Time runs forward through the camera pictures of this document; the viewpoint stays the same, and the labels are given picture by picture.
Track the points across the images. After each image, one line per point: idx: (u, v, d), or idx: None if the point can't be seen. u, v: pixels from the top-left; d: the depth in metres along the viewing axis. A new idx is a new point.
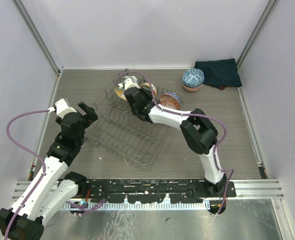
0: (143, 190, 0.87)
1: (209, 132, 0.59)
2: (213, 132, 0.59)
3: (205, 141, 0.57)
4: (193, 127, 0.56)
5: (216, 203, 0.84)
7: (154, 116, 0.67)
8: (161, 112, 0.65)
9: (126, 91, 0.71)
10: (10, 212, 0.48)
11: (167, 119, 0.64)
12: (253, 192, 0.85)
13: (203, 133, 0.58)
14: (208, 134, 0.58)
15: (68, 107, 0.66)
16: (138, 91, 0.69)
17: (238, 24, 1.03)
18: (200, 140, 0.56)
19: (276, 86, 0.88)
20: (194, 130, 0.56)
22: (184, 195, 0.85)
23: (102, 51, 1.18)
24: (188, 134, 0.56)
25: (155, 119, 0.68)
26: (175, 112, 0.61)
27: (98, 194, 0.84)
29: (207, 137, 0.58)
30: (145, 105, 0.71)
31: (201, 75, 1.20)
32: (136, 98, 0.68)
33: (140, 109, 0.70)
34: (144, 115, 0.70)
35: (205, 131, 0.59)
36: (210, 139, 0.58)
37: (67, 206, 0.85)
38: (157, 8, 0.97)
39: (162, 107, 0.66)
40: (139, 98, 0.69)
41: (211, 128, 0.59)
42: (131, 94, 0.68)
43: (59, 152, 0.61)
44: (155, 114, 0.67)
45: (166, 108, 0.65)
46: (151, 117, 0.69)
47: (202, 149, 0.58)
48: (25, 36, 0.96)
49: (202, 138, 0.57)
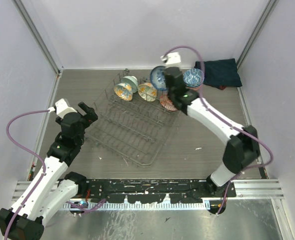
0: (143, 190, 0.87)
1: (254, 155, 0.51)
2: (256, 155, 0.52)
3: (245, 164, 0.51)
4: (241, 149, 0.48)
5: (216, 203, 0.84)
7: (193, 111, 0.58)
8: (205, 111, 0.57)
9: (167, 70, 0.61)
10: (10, 212, 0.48)
11: (210, 123, 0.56)
12: (253, 192, 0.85)
13: (248, 154, 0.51)
14: (252, 157, 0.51)
15: (68, 107, 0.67)
16: (182, 74, 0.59)
17: (238, 24, 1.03)
18: (241, 161, 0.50)
19: (276, 86, 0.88)
20: (241, 150, 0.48)
22: (184, 195, 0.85)
23: (102, 51, 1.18)
24: (232, 152, 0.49)
25: (192, 114, 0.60)
26: (224, 120, 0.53)
27: (99, 194, 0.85)
29: (249, 159, 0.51)
30: (185, 93, 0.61)
31: (201, 75, 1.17)
32: (178, 81, 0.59)
33: (178, 96, 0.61)
34: (181, 104, 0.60)
35: (250, 152, 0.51)
36: (250, 162, 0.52)
37: (67, 206, 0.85)
38: (157, 8, 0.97)
39: (207, 105, 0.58)
40: (182, 82, 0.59)
41: (256, 151, 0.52)
42: (173, 75, 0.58)
43: (60, 152, 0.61)
44: (195, 109, 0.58)
45: (212, 109, 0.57)
46: (189, 109, 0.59)
47: (238, 168, 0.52)
48: (25, 36, 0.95)
49: (244, 159, 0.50)
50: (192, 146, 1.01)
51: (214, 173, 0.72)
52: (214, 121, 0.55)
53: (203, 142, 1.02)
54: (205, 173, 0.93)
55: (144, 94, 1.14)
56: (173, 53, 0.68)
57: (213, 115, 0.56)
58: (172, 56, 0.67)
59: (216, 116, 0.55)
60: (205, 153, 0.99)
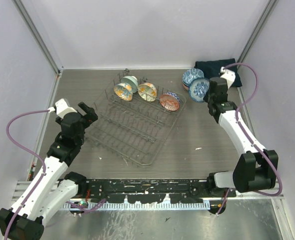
0: (143, 190, 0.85)
1: (264, 182, 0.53)
2: (267, 183, 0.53)
3: (252, 186, 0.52)
4: (253, 169, 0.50)
5: (216, 203, 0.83)
7: (224, 119, 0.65)
8: (235, 123, 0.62)
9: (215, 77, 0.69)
10: (10, 212, 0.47)
11: (235, 135, 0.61)
12: (253, 192, 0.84)
13: (259, 178, 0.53)
14: (261, 183, 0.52)
15: (68, 106, 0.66)
16: (225, 84, 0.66)
17: (238, 25, 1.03)
18: (249, 183, 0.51)
19: (275, 86, 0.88)
20: (252, 171, 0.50)
22: (184, 195, 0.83)
23: (102, 51, 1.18)
24: (242, 169, 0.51)
25: (223, 121, 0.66)
26: (250, 137, 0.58)
27: (98, 194, 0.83)
29: (258, 184, 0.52)
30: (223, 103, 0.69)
31: (201, 75, 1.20)
32: (219, 90, 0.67)
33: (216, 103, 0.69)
34: (215, 110, 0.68)
35: (262, 177, 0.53)
36: (257, 188, 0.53)
37: (66, 206, 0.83)
38: (157, 8, 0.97)
39: (239, 119, 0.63)
40: (222, 91, 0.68)
41: (269, 179, 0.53)
42: (217, 84, 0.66)
43: (60, 152, 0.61)
44: (225, 118, 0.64)
45: (241, 123, 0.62)
46: (220, 116, 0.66)
47: (243, 188, 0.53)
48: (25, 36, 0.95)
49: (251, 181, 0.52)
50: (192, 146, 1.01)
51: (220, 173, 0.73)
52: (240, 134, 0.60)
53: (203, 142, 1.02)
54: (205, 173, 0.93)
55: (144, 94, 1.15)
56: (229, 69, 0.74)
57: (240, 129, 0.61)
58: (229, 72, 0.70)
59: (243, 132, 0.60)
60: (205, 153, 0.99)
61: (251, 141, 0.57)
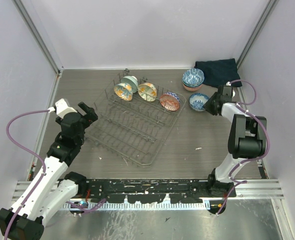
0: (143, 190, 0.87)
1: (256, 143, 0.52)
2: (258, 147, 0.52)
3: (242, 145, 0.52)
4: (243, 126, 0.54)
5: (216, 203, 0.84)
7: (225, 107, 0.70)
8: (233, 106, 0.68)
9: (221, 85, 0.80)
10: (10, 212, 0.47)
11: (231, 113, 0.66)
12: (253, 192, 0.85)
13: (250, 139, 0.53)
14: (251, 144, 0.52)
15: (68, 107, 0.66)
16: (229, 87, 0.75)
17: (238, 25, 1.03)
18: (239, 139, 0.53)
19: (275, 85, 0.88)
20: (242, 126, 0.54)
22: (184, 195, 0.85)
23: (102, 51, 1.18)
24: (233, 126, 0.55)
25: (223, 111, 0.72)
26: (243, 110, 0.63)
27: (98, 194, 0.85)
29: (248, 143, 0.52)
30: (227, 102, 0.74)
31: (201, 75, 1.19)
32: (224, 91, 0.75)
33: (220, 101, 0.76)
34: (219, 105, 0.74)
35: (253, 139, 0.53)
36: (249, 150, 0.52)
37: (67, 206, 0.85)
38: (157, 8, 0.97)
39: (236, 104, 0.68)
40: (227, 93, 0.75)
41: (260, 143, 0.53)
42: (222, 85, 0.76)
43: (60, 153, 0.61)
44: (226, 105, 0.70)
45: (239, 105, 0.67)
46: (222, 108, 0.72)
47: (234, 148, 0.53)
48: (25, 37, 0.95)
49: (242, 140, 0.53)
50: (192, 146, 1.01)
51: (219, 166, 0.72)
52: (234, 109, 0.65)
53: (203, 142, 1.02)
54: (205, 173, 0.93)
55: (144, 93, 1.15)
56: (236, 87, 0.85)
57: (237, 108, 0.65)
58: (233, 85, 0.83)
59: (239, 108, 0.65)
60: (205, 153, 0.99)
61: (244, 112, 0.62)
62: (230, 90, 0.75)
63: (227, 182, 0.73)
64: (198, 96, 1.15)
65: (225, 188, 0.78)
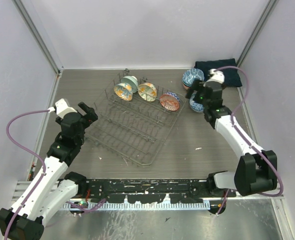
0: (143, 190, 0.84)
1: (266, 182, 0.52)
2: (268, 183, 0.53)
3: (254, 189, 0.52)
4: (254, 170, 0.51)
5: (216, 203, 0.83)
7: (219, 123, 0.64)
8: (231, 127, 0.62)
9: (209, 82, 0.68)
10: (10, 212, 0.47)
11: (231, 137, 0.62)
12: (253, 192, 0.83)
13: (259, 178, 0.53)
14: (262, 184, 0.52)
15: (68, 106, 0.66)
16: (220, 90, 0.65)
17: (238, 25, 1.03)
18: (251, 184, 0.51)
19: (275, 86, 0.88)
20: (252, 171, 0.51)
22: (184, 195, 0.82)
23: (102, 51, 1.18)
24: (243, 170, 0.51)
25: (218, 127, 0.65)
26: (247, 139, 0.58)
27: (98, 194, 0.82)
29: (260, 185, 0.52)
30: (218, 108, 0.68)
31: (201, 75, 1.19)
32: (215, 96, 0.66)
33: (211, 108, 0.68)
34: (211, 116, 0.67)
35: (262, 177, 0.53)
36: (260, 190, 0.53)
37: (66, 206, 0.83)
38: (157, 8, 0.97)
39: (235, 123, 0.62)
40: (218, 98, 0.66)
41: (270, 181, 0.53)
42: (212, 88, 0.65)
43: (59, 153, 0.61)
44: (222, 123, 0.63)
45: (238, 126, 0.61)
46: (216, 123, 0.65)
47: (247, 191, 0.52)
48: (24, 36, 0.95)
49: (254, 183, 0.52)
50: (192, 146, 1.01)
51: (220, 175, 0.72)
52: (235, 136, 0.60)
53: (203, 142, 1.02)
54: (205, 173, 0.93)
55: (144, 93, 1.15)
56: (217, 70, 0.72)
57: (237, 133, 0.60)
58: (218, 74, 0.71)
59: (239, 132, 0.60)
60: (205, 153, 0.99)
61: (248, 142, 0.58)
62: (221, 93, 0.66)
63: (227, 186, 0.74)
64: None
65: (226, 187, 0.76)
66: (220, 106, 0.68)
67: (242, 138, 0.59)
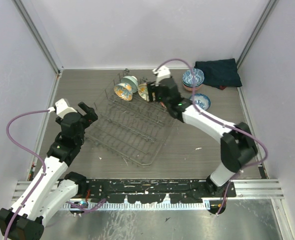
0: (143, 190, 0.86)
1: (249, 150, 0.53)
2: (253, 151, 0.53)
3: (242, 161, 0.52)
4: (235, 145, 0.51)
5: (216, 203, 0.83)
7: (187, 116, 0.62)
8: (199, 115, 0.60)
9: (163, 80, 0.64)
10: (10, 212, 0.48)
11: (203, 124, 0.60)
12: (253, 192, 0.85)
13: (243, 149, 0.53)
14: (247, 153, 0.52)
15: (68, 107, 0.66)
16: (176, 85, 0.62)
17: (238, 24, 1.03)
18: (238, 158, 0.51)
19: (275, 85, 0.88)
20: (235, 146, 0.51)
22: (184, 195, 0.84)
23: (102, 51, 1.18)
24: (226, 149, 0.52)
25: (187, 119, 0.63)
26: (217, 121, 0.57)
27: (98, 194, 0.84)
29: (246, 155, 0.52)
30: (179, 102, 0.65)
31: (201, 75, 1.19)
32: (173, 92, 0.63)
33: (174, 104, 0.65)
34: (178, 112, 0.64)
35: (245, 147, 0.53)
36: (248, 160, 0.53)
37: (66, 206, 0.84)
38: (157, 8, 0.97)
39: (200, 110, 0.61)
40: (176, 93, 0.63)
41: (252, 148, 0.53)
42: (168, 86, 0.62)
43: (59, 153, 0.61)
44: (189, 114, 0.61)
45: (204, 112, 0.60)
46: (184, 116, 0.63)
47: (238, 166, 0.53)
48: (24, 36, 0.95)
49: (240, 156, 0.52)
50: (192, 146, 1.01)
51: (215, 173, 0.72)
52: (206, 122, 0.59)
53: (203, 142, 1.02)
54: (205, 173, 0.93)
55: (144, 93, 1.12)
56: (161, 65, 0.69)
57: (207, 118, 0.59)
58: (162, 69, 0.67)
59: (208, 117, 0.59)
60: (205, 153, 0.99)
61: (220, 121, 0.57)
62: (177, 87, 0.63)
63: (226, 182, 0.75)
64: (200, 96, 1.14)
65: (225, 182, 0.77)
66: (180, 100, 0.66)
67: (212, 120, 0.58)
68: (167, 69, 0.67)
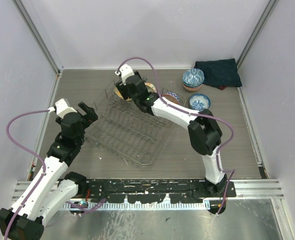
0: (143, 190, 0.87)
1: (214, 133, 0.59)
2: (218, 133, 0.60)
3: (210, 143, 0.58)
4: (201, 130, 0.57)
5: (216, 203, 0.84)
7: (155, 109, 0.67)
8: (166, 106, 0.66)
9: (129, 78, 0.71)
10: (10, 212, 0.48)
11: (170, 115, 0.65)
12: (253, 192, 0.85)
13: (208, 133, 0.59)
14: (212, 136, 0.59)
15: (68, 107, 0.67)
16: (140, 81, 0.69)
17: (238, 25, 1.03)
18: (205, 142, 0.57)
19: (275, 85, 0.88)
20: (201, 132, 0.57)
22: (184, 195, 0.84)
23: (102, 51, 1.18)
24: (194, 135, 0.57)
25: (157, 112, 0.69)
26: (183, 110, 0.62)
27: (98, 194, 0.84)
29: (212, 138, 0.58)
30: (148, 97, 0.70)
31: (201, 75, 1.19)
32: (140, 87, 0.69)
33: (142, 100, 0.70)
34: (147, 107, 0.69)
35: (210, 131, 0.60)
36: (214, 142, 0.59)
37: (67, 206, 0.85)
38: (157, 8, 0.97)
39: (167, 102, 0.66)
40: (142, 88, 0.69)
41: (217, 131, 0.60)
42: (133, 83, 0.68)
43: (60, 153, 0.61)
44: (157, 107, 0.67)
45: (171, 103, 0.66)
46: (153, 109, 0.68)
47: (207, 149, 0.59)
48: (24, 36, 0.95)
49: (207, 139, 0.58)
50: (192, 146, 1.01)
51: (207, 171, 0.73)
52: (173, 112, 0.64)
53: None
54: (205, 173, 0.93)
55: None
56: (123, 65, 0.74)
57: (174, 109, 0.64)
58: (124, 68, 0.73)
59: (174, 108, 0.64)
60: None
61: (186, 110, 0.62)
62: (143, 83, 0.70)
63: (222, 177, 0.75)
64: (200, 96, 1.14)
65: (224, 180, 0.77)
66: (148, 95, 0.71)
67: (179, 110, 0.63)
68: (129, 67, 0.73)
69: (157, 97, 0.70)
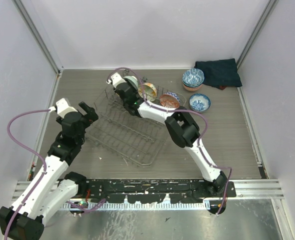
0: (143, 190, 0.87)
1: (191, 127, 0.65)
2: (195, 128, 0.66)
3: (187, 136, 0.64)
4: (177, 124, 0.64)
5: (216, 203, 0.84)
7: (141, 110, 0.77)
8: (149, 108, 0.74)
9: (120, 85, 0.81)
10: (10, 210, 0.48)
11: (152, 114, 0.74)
12: (253, 192, 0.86)
13: (185, 128, 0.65)
14: (189, 130, 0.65)
15: (68, 107, 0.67)
16: (129, 88, 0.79)
17: (238, 25, 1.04)
18: (182, 135, 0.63)
19: (275, 85, 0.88)
20: (177, 126, 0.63)
22: (184, 195, 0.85)
23: (102, 51, 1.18)
24: (171, 130, 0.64)
25: (143, 114, 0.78)
26: (162, 108, 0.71)
27: (98, 194, 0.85)
29: (189, 132, 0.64)
30: (136, 101, 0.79)
31: (201, 75, 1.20)
32: (127, 94, 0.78)
33: (130, 104, 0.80)
34: (134, 111, 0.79)
35: (187, 125, 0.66)
36: (192, 135, 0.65)
37: (67, 206, 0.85)
38: (157, 8, 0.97)
39: (150, 104, 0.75)
40: (131, 94, 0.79)
41: (193, 125, 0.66)
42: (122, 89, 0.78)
43: (60, 152, 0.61)
44: (142, 108, 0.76)
45: (153, 104, 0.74)
46: (140, 112, 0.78)
47: (186, 143, 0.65)
48: (25, 37, 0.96)
49: (184, 133, 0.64)
50: None
51: (199, 168, 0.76)
52: (154, 111, 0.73)
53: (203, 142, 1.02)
54: None
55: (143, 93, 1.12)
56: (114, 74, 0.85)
57: (155, 109, 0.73)
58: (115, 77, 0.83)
59: (154, 108, 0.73)
60: None
61: (163, 108, 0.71)
62: (130, 89, 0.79)
63: (220, 173, 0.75)
64: (200, 96, 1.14)
65: (224, 180, 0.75)
66: (137, 99, 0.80)
67: (158, 109, 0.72)
68: (119, 75, 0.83)
69: (144, 101, 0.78)
